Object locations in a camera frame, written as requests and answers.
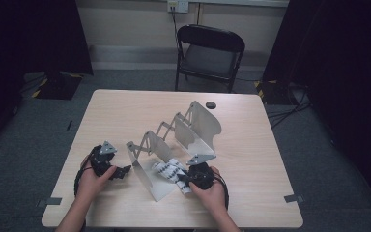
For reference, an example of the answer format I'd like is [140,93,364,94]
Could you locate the left hand-held gripper black cable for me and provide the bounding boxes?
[73,145,96,198]

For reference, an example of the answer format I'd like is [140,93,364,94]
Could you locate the dark curtain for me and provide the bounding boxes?
[263,0,371,207]
[0,0,94,153]

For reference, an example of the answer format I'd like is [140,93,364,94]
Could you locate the white wall socket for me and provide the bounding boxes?
[167,0,189,14]

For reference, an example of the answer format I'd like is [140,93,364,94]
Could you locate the white cloth with dark diamonds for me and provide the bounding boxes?
[151,158,193,195]

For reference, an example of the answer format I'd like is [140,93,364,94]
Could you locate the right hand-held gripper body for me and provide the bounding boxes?
[185,154,217,191]

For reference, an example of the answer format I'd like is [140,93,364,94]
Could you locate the black stand base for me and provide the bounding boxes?
[254,79,292,105]
[30,71,84,101]

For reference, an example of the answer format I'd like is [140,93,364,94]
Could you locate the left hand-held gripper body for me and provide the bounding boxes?
[90,140,119,178]

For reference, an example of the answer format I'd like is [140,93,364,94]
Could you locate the hand-held gripper black cable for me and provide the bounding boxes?
[214,173,230,211]
[73,145,96,198]

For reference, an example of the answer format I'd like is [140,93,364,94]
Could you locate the black power cable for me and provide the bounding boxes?
[171,6,182,49]

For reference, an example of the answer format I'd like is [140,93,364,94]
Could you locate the person's left hand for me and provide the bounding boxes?
[76,156,118,209]

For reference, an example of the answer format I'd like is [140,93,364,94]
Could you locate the person's right hand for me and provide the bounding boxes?
[189,165,229,218]

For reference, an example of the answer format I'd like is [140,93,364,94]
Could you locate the black floor cables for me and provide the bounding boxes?
[267,82,312,129]

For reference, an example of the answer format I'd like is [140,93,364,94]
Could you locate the right hand-held gripper black cable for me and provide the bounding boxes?
[214,173,230,211]

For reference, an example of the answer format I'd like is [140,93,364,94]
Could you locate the black folding chair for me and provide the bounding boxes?
[174,24,246,94]

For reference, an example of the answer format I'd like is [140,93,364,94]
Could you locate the grey metal expandable book rack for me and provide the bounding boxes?
[126,101,222,203]

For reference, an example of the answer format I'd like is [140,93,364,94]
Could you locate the grey tape strip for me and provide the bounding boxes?
[37,196,63,208]
[283,194,303,204]

